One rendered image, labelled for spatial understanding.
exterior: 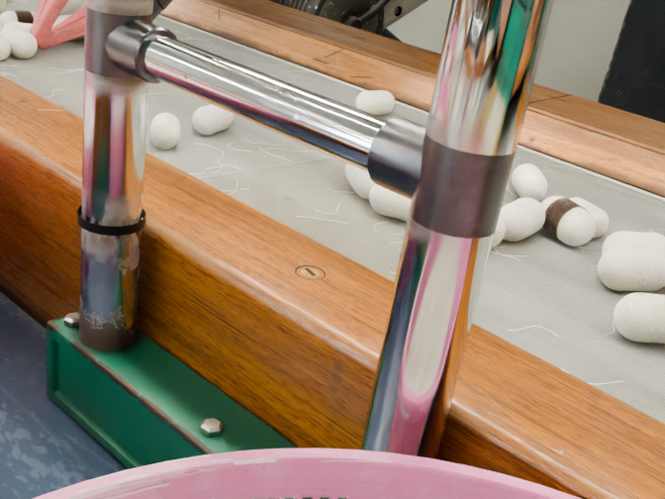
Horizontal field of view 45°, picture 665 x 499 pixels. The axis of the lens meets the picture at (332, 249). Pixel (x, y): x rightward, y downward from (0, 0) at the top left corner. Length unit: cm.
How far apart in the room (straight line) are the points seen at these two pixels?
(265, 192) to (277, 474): 26
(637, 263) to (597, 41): 229
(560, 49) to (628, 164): 214
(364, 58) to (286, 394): 47
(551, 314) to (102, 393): 20
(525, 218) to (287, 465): 26
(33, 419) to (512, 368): 21
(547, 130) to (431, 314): 43
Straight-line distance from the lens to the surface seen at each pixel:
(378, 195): 43
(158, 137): 49
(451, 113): 20
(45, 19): 69
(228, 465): 21
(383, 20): 112
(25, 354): 42
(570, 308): 39
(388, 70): 71
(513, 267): 42
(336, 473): 22
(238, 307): 31
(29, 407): 39
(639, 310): 37
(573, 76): 272
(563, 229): 45
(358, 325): 28
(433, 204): 20
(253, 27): 82
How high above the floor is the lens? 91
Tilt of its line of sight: 25 degrees down
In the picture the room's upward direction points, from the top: 9 degrees clockwise
